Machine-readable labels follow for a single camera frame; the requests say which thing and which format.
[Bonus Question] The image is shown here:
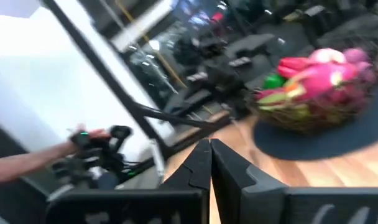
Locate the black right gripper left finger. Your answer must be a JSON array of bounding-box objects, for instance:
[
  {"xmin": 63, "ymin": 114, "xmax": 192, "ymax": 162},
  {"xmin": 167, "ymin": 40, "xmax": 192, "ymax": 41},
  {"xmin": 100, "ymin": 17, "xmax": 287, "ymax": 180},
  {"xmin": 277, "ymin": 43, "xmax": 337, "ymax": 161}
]
[{"xmin": 159, "ymin": 139, "xmax": 213, "ymax": 224}]

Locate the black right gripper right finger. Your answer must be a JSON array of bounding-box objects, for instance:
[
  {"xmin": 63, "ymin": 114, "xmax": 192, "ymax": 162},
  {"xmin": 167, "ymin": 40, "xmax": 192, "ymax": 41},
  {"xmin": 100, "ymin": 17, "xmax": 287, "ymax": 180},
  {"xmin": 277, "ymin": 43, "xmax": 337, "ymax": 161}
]
[{"xmin": 210, "ymin": 139, "xmax": 287, "ymax": 224}]

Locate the green bell pepper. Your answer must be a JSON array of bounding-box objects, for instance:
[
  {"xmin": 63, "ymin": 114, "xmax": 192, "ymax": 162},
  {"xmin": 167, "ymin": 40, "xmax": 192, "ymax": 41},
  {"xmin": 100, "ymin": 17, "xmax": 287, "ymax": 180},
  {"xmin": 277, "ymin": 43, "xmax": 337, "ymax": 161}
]
[{"xmin": 262, "ymin": 73, "xmax": 287, "ymax": 91}]

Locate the red bell pepper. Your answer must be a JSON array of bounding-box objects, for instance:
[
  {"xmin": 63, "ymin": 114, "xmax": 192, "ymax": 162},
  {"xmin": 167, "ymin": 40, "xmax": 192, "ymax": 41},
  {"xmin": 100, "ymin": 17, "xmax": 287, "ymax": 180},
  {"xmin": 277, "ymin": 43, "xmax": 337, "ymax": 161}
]
[{"xmin": 276, "ymin": 57, "xmax": 314, "ymax": 79}]

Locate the pink dragon fruit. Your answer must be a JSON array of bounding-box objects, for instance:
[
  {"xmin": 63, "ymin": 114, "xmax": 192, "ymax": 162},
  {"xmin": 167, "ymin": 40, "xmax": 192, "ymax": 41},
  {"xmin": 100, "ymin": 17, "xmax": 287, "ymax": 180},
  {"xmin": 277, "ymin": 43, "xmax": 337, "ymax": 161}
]
[{"xmin": 285, "ymin": 62, "xmax": 359, "ymax": 102}]

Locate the pink peach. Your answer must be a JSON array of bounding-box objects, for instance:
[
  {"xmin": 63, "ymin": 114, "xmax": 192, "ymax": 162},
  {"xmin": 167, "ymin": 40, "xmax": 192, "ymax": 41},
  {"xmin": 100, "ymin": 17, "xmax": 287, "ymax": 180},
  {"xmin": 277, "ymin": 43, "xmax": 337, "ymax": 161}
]
[{"xmin": 309, "ymin": 47, "xmax": 348, "ymax": 65}]

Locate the person's forearm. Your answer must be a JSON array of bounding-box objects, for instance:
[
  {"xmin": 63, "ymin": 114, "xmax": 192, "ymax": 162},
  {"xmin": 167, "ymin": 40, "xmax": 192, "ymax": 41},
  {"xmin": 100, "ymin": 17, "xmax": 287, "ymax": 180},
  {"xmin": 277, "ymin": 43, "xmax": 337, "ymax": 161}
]
[{"xmin": 0, "ymin": 141, "xmax": 77, "ymax": 184}]

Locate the round dark blue mat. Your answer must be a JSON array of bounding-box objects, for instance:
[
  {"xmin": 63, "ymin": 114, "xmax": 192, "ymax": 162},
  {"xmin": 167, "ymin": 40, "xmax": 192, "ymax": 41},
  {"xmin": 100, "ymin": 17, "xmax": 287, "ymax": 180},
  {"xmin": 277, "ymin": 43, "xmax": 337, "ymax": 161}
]
[{"xmin": 253, "ymin": 83, "xmax": 378, "ymax": 162}]

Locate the black wire basket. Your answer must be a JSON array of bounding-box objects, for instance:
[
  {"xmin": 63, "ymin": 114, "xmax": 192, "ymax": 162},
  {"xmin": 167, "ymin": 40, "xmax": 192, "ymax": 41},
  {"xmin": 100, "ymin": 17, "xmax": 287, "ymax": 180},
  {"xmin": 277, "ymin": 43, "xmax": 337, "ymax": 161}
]
[{"xmin": 252, "ymin": 71, "xmax": 378, "ymax": 135}]

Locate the black control handle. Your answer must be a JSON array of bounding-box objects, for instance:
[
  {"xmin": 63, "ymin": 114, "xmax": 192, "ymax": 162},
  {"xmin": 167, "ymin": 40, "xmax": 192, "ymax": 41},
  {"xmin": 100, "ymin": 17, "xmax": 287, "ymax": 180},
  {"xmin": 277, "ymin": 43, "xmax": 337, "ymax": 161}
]
[{"xmin": 50, "ymin": 124, "xmax": 134, "ymax": 190}]

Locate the yellow cable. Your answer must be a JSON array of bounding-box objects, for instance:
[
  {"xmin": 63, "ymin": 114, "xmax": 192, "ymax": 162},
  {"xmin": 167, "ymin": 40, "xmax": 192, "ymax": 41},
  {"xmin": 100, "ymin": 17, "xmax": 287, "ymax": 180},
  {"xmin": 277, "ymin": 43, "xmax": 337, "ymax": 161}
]
[{"xmin": 114, "ymin": 0, "xmax": 190, "ymax": 90}]

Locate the black aluminium rig frame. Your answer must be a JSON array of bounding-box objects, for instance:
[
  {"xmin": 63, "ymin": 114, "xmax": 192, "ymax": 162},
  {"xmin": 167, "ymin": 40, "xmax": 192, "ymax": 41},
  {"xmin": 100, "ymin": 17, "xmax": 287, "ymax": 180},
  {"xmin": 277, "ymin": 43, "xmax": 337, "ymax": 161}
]
[{"xmin": 41, "ymin": 0, "xmax": 232, "ymax": 162}]

